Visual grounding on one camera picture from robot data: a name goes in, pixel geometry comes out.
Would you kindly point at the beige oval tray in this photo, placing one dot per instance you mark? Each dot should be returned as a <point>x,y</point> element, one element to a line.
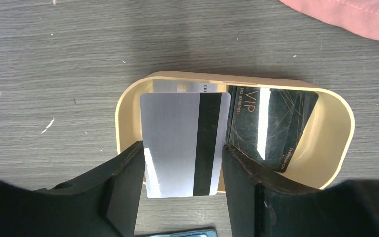
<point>321,150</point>

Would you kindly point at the pink shorts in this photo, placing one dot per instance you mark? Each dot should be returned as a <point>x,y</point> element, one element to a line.
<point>360,17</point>

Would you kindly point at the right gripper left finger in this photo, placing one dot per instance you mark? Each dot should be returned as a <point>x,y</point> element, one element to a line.
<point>102,202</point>

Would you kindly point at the blue card holder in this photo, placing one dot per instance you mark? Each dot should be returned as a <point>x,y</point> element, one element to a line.
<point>192,233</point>

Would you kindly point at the silver magnetic stripe card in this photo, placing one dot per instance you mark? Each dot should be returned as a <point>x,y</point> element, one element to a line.
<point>183,136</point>

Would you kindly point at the black credit card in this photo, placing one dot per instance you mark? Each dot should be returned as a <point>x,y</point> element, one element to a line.
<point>266,124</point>

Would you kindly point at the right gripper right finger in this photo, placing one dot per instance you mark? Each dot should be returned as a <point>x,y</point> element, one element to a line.
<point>263,203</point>

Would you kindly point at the white credit card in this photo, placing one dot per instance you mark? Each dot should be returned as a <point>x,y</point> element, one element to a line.
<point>176,86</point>

